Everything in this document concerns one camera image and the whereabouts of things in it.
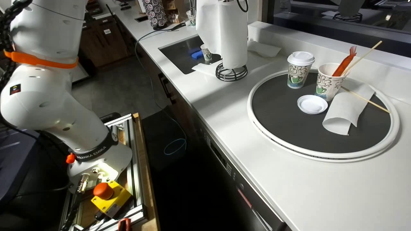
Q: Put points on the white paper towel roll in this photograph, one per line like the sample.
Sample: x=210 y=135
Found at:
x=226 y=34

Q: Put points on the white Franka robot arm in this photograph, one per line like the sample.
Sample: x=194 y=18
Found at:
x=42 y=103

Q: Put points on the small blue sink item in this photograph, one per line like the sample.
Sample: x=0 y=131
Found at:
x=195 y=54

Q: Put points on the dark rectangular sink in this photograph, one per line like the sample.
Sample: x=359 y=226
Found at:
x=180 y=53

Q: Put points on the round black white-rimmed tray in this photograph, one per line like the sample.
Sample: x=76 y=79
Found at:
x=290 y=123

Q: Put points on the folded white cloth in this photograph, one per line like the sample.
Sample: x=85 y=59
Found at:
x=264 y=49

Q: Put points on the patterned paper cup with lid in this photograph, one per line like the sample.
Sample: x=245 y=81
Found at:
x=296 y=72

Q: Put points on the small white round lid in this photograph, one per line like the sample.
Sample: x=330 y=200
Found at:
x=312 y=104

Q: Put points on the patterned paper cup stack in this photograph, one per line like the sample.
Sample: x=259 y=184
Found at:
x=154 y=13

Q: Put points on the brown wooden cabinet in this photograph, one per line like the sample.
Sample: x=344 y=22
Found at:
x=106 y=43

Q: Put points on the open patterned paper cup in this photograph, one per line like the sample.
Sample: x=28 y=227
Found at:
x=327 y=87

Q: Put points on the orange black clamp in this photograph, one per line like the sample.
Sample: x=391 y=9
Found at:
x=123 y=225

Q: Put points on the rolled white paper sheet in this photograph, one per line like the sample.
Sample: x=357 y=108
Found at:
x=341 y=111

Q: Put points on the small orange base knob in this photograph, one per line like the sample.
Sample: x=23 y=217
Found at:
x=70 y=158

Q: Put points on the orange plastic fork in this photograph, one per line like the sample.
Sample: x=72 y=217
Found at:
x=344 y=64

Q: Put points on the aluminium profile frame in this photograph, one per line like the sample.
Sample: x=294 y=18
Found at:
x=136 y=184

